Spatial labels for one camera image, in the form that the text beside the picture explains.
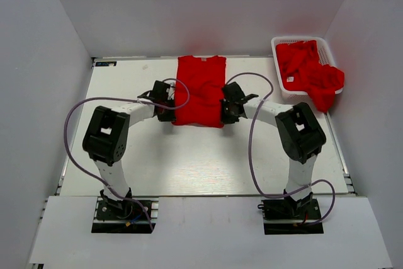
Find red t shirt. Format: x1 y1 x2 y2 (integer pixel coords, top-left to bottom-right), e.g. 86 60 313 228
173 55 227 128

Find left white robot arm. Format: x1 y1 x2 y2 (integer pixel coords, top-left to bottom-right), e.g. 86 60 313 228
82 81 176 218

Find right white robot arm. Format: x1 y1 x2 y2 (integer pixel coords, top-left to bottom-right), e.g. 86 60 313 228
220 82 326 218

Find red shirts pile in basket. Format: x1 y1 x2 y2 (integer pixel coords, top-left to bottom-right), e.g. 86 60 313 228
275 40 344 113

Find blue table label sticker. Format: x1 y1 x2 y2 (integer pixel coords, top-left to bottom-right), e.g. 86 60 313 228
95 61 117 67

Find white plastic basket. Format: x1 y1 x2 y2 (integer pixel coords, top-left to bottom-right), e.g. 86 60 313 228
271 36 336 100

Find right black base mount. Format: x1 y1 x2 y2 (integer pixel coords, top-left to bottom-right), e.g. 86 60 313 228
258 199 324 235

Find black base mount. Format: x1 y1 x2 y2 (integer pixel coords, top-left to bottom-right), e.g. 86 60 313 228
91 198 159 234
258 199 324 235

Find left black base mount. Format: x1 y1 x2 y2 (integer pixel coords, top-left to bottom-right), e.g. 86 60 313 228
91 198 159 234

